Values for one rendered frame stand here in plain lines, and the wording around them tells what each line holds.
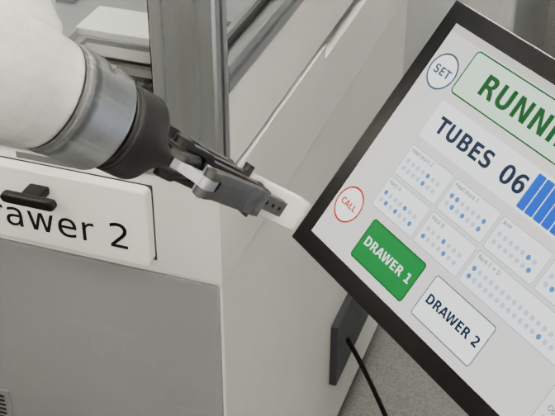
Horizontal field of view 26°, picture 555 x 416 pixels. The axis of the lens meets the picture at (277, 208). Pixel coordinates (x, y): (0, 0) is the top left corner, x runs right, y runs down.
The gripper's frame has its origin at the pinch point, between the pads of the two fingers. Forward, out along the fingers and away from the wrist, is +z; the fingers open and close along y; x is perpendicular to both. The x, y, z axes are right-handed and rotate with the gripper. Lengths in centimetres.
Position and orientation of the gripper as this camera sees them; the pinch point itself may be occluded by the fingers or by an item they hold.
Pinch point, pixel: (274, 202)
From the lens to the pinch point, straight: 110.1
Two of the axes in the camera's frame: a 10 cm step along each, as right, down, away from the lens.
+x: -5.3, 8.4, 1.3
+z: 6.7, 3.2, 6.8
